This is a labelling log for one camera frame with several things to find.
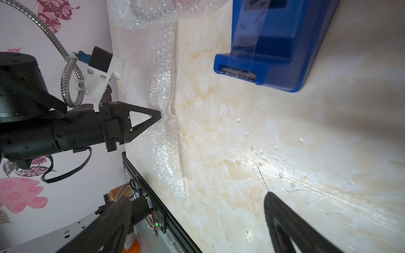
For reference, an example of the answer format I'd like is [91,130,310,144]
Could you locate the blue tape dispenser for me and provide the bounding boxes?
[214,0,339,93]

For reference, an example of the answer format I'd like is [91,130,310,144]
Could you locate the left metal flex conduit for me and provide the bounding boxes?
[1,1,84,108]

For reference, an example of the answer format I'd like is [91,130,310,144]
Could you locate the white slotted cable duct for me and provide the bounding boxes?
[1,213,99,253]

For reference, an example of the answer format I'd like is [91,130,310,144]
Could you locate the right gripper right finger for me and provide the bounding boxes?
[264,192,342,253]

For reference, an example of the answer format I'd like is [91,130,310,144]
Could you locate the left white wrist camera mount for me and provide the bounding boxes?
[76,46,126,112]

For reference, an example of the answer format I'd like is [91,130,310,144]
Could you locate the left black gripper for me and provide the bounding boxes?
[1,102,161,169]

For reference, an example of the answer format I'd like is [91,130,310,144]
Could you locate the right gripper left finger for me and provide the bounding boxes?
[58,203,123,253]

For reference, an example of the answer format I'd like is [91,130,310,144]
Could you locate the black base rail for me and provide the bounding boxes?
[121,151,203,253]

